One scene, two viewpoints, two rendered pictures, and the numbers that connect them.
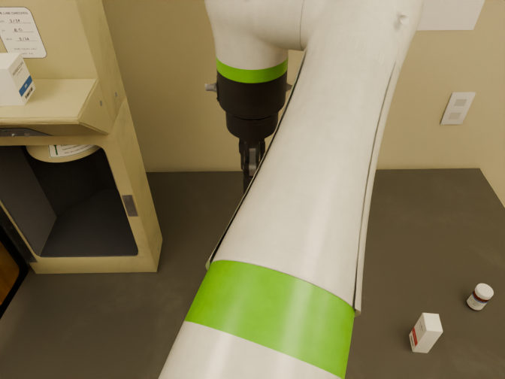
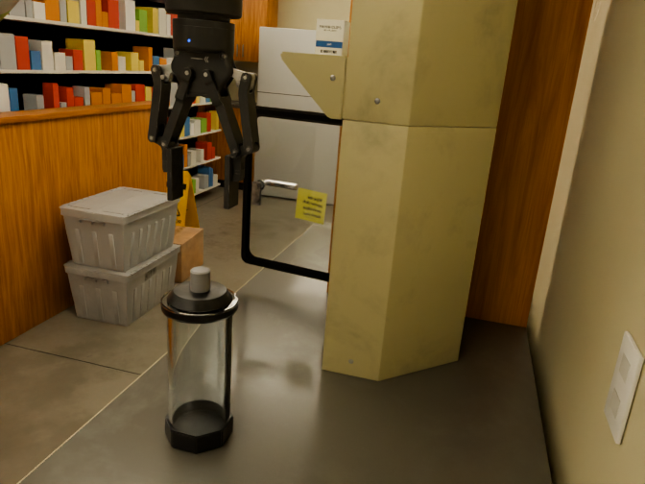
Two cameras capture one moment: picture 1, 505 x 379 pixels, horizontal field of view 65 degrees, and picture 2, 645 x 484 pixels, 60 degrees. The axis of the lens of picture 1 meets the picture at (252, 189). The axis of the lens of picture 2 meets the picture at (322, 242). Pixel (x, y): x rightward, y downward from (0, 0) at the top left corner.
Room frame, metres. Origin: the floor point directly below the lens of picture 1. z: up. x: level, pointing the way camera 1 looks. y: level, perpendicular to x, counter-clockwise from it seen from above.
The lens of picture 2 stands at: (0.83, -0.66, 1.50)
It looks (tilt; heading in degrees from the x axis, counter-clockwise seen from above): 18 degrees down; 105
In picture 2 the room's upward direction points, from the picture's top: 4 degrees clockwise
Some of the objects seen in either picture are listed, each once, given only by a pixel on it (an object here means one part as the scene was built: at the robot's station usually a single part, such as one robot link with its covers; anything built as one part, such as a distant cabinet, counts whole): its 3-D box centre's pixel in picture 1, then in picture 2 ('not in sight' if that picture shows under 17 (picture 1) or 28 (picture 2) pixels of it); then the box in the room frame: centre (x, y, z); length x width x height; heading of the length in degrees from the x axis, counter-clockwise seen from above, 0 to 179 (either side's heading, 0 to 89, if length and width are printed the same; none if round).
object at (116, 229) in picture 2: not in sight; (125, 227); (-1.11, 2.04, 0.49); 0.60 x 0.42 x 0.33; 91
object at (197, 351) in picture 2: not in sight; (200, 364); (0.48, 0.00, 1.06); 0.11 x 0.11 x 0.21
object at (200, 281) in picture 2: not in sight; (200, 291); (0.48, 0.00, 1.18); 0.09 x 0.09 x 0.07
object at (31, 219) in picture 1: (80, 171); not in sight; (0.72, 0.42, 1.19); 0.26 x 0.24 x 0.35; 91
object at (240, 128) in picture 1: (252, 130); (203, 59); (0.48, 0.00, 1.49); 0.08 x 0.07 x 0.09; 1
